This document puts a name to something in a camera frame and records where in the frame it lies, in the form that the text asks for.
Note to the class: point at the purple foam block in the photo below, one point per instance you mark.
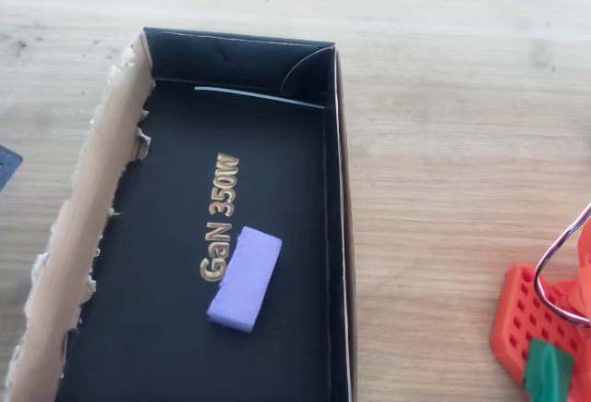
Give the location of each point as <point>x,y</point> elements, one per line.
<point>247,277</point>

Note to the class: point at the black cardboard box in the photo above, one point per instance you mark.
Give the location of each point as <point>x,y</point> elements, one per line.
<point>184,217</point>

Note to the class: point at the dark grey tape patch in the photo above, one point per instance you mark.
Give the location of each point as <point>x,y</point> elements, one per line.
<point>8,166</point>

